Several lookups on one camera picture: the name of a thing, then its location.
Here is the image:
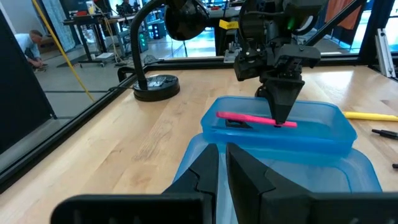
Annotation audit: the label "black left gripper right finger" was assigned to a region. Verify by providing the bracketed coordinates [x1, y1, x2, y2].
[226, 142, 398, 224]

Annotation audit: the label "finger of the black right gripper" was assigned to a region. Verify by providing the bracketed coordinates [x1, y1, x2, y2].
[255, 85, 270, 98]
[264, 77, 305, 126]

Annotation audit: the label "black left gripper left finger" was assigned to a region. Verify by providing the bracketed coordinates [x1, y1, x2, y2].
[51, 142, 220, 224]

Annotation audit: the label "pink highlighter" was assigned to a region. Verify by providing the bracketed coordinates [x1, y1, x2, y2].
[216, 111, 299, 129]

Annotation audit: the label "black scissors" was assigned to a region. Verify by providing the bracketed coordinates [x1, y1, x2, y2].
[225, 119, 253, 130]

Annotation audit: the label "blue translucent plastic supply box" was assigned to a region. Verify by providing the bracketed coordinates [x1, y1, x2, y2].
[172, 95, 382, 224]

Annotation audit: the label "yellow highlighter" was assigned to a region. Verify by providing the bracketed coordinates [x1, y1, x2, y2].
[343, 111, 398, 123]

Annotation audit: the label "clear pen with black grip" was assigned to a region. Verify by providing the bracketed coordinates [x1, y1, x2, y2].
[371, 128, 398, 140]

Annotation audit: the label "yellow tag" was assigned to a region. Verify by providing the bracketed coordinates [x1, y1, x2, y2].
[218, 19, 239, 30]

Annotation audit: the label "orange cloth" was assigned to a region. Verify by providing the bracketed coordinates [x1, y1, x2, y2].
[325, 0, 363, 31]

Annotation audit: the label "black gooseneck desk lamp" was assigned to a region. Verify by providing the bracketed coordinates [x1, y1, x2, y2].
[129, 0, 211, 103]

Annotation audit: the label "silver aluminium extrusion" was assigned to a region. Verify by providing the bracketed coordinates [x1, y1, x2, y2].
[374, 27, 397, 78]

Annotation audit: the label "black clamp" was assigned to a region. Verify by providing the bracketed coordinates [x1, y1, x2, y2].
[117, 65, 137, 83]

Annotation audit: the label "black background workbench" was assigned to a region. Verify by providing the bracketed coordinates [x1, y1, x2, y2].
[63, 9, 134, 68]

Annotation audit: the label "black partition screen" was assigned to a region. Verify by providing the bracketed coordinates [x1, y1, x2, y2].
[0, 9, 57, 156]

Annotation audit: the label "person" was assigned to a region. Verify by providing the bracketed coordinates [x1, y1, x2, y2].
[14, 29, 48, 74]

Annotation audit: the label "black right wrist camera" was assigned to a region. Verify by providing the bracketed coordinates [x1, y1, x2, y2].
[273, 43, 322, 68]

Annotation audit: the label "yellow cable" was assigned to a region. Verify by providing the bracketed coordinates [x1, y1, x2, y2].
[30, 0, 96, 103]

